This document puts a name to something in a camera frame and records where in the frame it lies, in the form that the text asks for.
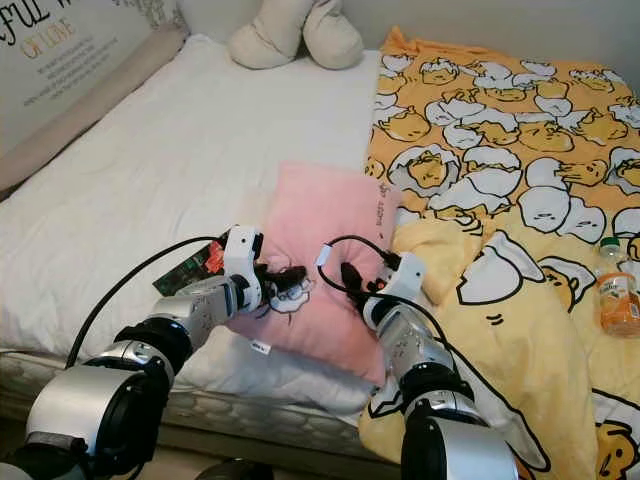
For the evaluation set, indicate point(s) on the pink pillow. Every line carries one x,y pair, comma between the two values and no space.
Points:
310,215

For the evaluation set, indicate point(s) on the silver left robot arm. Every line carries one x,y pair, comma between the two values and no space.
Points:
90,400

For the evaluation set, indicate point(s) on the grey patterned mattress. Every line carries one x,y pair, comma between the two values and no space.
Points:
260,425

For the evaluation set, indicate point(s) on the white quilted bed cover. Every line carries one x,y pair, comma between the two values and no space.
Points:
160,170

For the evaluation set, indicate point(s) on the yellow egg cartoon blanket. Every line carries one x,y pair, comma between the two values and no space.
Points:
510,150

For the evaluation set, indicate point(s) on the beige plush toy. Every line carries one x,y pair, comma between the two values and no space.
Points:
300,35

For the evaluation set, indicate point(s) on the orange drink bottle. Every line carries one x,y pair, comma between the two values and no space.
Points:
615,295

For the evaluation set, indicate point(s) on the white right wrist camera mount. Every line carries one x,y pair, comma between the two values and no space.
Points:
410,275

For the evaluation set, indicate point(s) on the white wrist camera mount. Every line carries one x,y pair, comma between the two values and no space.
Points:
244,248
410,275

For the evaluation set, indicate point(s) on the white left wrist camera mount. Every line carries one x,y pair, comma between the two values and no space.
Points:
244,248

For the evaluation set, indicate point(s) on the black lettering wall decal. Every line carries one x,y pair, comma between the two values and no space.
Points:
40,40

